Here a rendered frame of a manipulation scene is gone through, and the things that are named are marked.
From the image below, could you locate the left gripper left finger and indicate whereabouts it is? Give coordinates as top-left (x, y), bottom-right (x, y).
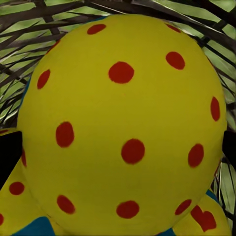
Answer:
top-left (0, 131), bottom-right (22, 190)

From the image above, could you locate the wicker basket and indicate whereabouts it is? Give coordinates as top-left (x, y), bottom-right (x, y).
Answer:
top-left (0, 0), bottom-right (236, 236)

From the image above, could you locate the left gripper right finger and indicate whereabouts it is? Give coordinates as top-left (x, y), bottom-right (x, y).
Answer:
top-left (222, 131), bottom-right (236, 170)

